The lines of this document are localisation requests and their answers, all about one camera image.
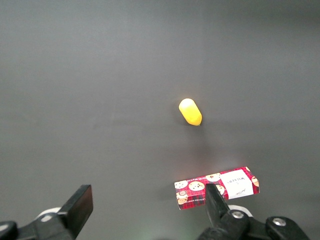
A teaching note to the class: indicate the yellow lemon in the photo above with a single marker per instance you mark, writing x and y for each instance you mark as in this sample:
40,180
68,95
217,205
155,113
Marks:
190,112

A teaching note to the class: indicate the red tartan cookie box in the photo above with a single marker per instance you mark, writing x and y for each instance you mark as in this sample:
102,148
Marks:
197,195

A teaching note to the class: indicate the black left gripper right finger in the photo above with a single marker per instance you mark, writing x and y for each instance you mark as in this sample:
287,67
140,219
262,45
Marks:
215,207

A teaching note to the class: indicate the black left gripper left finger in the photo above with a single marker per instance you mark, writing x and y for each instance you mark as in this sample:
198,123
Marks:
78,207

